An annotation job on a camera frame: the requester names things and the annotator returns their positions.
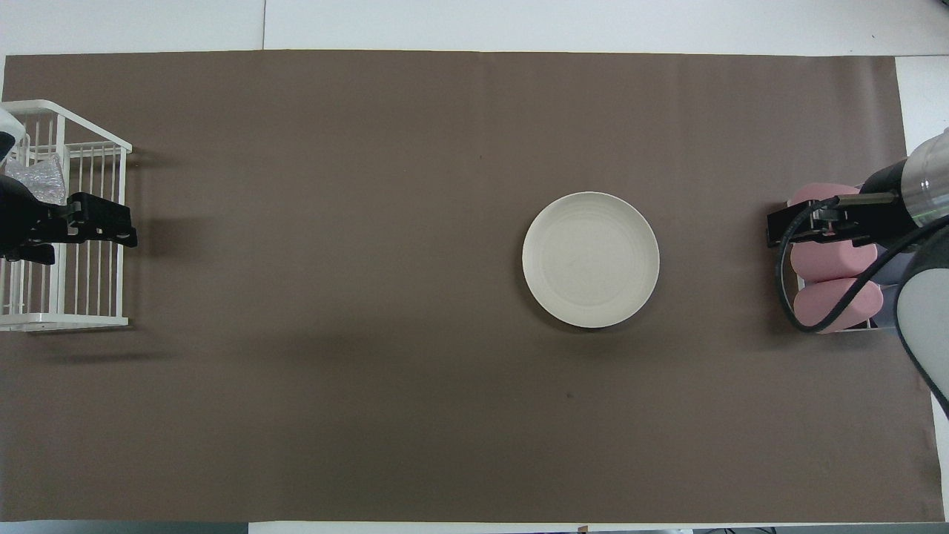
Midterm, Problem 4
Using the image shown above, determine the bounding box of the white wire basket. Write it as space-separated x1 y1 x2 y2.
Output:
0 99 133 332

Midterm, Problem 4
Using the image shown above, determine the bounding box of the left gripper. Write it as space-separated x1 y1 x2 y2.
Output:
0 175 48 258

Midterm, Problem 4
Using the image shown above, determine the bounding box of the black cable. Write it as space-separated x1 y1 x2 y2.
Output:
776 194 949 334

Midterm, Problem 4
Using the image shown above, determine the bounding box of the clear plastic cup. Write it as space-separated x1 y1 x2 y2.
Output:
3 154 70 207

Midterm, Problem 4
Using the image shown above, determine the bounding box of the pink sponge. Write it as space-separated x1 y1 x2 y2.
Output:
787 183 863 210
793 277 885 334
789 236 880 287

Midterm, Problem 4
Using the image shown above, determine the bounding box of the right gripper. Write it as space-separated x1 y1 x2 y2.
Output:
845 158 921 249

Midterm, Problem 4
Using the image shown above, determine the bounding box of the white round plate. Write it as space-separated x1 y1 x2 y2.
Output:
521 191 661 329

